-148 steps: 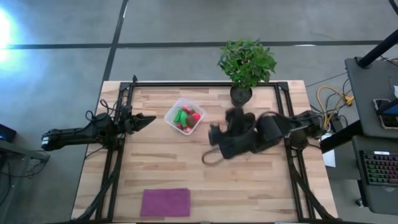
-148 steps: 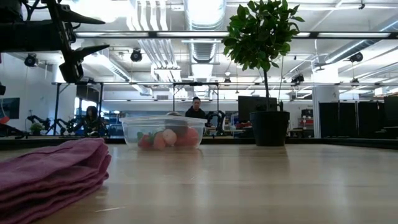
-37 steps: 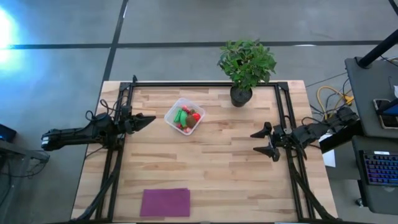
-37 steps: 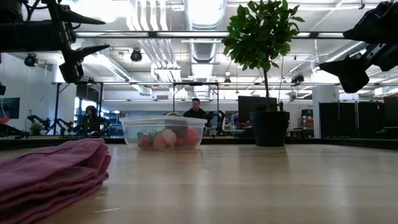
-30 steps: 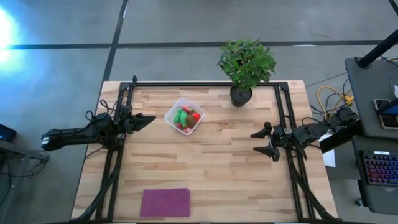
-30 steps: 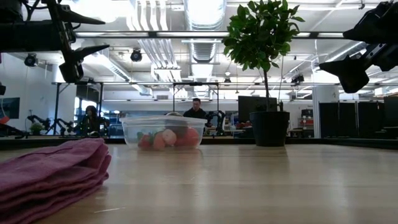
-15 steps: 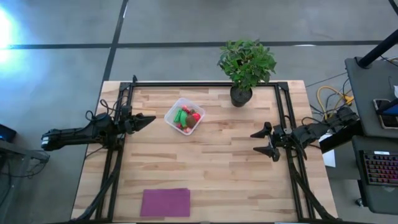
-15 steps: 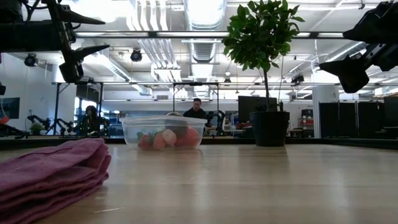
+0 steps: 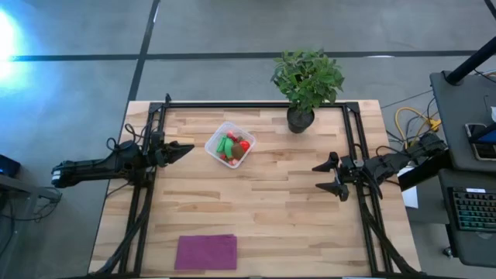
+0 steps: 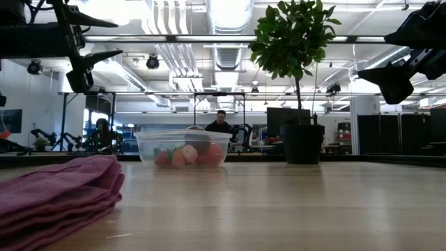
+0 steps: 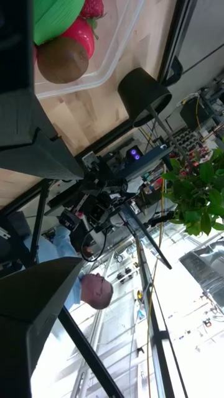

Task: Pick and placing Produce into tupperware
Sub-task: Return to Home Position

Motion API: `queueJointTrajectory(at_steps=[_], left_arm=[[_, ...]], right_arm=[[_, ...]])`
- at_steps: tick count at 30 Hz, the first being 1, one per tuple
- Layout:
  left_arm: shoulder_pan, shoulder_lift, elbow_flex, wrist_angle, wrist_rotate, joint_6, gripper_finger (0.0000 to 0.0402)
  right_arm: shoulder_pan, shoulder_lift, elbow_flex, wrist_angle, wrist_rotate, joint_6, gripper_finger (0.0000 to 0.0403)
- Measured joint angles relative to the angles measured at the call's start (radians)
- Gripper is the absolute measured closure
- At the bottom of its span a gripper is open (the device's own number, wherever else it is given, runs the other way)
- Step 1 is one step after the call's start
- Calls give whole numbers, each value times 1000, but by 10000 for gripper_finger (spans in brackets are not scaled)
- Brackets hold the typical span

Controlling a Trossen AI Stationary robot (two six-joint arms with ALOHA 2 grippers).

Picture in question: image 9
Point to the purple folded cloth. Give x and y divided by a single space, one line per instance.
205 252

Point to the black backlit keyboard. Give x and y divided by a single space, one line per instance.
474 209

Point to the pink toy peach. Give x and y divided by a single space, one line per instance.
232 162

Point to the red toy cherries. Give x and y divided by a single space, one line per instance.
223 156

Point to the red toy tomato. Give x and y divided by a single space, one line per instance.
245 146

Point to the black aluminium table frame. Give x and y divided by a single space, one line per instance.
252 104

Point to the brown toy kiwi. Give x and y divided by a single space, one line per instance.
237 152

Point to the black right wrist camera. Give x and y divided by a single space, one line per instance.
356 164

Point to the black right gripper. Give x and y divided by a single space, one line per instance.
343 176

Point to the red toy strawberry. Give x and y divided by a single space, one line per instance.
231 135

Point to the clear plastic tupperware container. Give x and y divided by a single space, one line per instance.
211 145

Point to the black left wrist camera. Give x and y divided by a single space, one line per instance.
157 139

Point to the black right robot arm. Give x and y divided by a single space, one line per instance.
391 162

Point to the white paper sheet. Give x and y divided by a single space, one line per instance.
410 195

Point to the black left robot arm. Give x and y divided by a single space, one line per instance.
89 168

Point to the black pole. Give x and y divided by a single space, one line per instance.
470 62

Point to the smartphone with dark screen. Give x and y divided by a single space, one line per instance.
478 143

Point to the green potted plant black pot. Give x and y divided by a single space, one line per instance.
306 77

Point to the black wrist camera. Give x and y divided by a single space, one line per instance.
356 164
157 139

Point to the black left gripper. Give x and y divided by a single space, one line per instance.
158 157

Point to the black box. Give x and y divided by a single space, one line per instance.
7 166

